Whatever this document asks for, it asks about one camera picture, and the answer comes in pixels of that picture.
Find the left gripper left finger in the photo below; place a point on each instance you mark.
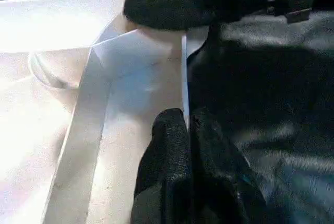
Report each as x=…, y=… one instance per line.
x=167, y=169

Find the white plastic table top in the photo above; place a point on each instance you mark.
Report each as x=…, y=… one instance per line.
x=39, y=104

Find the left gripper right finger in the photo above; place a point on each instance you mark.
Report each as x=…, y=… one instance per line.
x=221, y=182

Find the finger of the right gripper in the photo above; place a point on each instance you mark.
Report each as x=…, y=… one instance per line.
x=169, y=4

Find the black mat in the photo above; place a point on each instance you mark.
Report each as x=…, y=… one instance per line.
x=261, y=77

